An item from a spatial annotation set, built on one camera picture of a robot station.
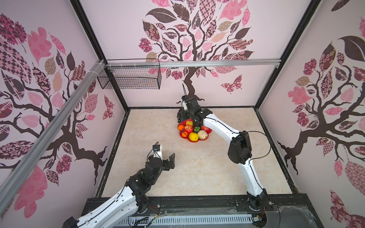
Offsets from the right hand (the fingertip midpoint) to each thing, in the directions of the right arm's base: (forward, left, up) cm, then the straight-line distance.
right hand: (182, 109), depth 93 cm
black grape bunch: (-2, +3, -4) cm, 5 cm away
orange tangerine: (-5, +2, -13) cm, 14 cm away
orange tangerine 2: (-11, -1, -14) cm, 18 cm away
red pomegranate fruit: (-6, -3, -13) cm, 15 cm away
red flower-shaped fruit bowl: (-6, -9, -14) cm, 18 cm away
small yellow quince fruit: (-1, -5, -13) cm, 14 cm away
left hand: (-31, +9, -7) cm, 33 cm away
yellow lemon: (-14, -7, -13) cm, 20 cm away
